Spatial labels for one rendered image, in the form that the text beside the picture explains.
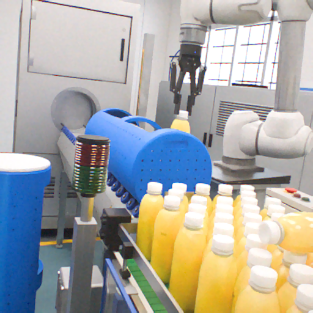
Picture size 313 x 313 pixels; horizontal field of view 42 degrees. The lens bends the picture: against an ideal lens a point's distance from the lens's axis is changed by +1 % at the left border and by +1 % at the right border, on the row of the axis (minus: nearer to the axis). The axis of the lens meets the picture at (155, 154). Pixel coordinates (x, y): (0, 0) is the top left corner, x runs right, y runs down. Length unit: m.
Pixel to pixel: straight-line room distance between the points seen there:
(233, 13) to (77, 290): 0.90
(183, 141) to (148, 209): 0.31
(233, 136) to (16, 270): 1.07
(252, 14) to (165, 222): 0.68
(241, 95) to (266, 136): 1.56
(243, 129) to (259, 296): 1.28
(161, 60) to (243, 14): 5.84
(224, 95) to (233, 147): 1.69
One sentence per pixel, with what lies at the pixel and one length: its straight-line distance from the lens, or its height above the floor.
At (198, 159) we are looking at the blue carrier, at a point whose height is 1.15.
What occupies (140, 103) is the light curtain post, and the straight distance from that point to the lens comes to 2.70.
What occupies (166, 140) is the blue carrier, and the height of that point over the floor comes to 1.20.
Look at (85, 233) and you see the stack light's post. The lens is 0.77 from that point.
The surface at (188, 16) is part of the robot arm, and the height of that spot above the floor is 1.60.
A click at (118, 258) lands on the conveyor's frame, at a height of 0.90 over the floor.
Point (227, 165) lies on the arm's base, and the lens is 1.91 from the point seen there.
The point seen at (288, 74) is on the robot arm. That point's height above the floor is 1.47.
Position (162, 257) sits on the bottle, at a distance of 0.99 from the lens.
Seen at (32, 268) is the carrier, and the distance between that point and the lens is 1.60.
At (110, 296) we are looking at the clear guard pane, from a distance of 0.96.
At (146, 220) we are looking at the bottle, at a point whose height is 1.01.
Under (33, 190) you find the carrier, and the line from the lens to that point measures 1.48.
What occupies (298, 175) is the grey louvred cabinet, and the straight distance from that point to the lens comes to 2.90.
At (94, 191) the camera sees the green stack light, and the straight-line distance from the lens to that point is 0.73.
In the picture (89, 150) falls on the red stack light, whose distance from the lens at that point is 0.72.
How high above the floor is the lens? 1.36
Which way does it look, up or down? 9 degrees down
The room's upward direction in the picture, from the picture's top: 7 degrees clockwise
